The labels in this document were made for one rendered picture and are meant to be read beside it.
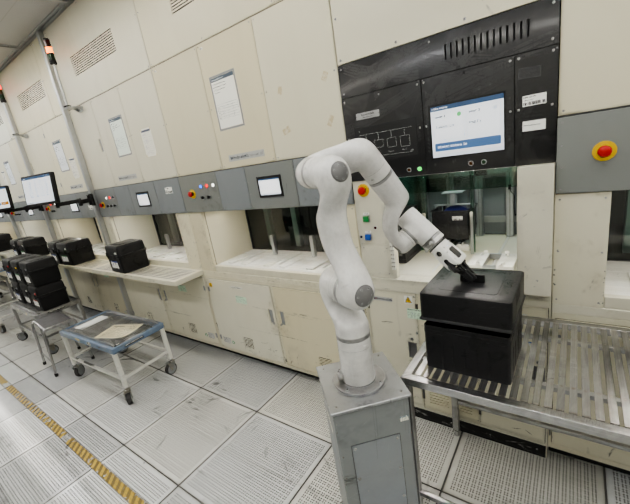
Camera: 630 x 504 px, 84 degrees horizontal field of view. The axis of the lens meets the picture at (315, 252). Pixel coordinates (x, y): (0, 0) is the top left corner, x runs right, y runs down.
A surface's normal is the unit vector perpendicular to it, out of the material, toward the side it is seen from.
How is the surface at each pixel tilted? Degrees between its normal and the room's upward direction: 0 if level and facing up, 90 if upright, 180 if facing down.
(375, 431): 90
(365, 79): 90
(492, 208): 90
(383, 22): 92
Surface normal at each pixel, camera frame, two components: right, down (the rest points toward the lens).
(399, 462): 0.17, 0.25
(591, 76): -0.57, 0.31
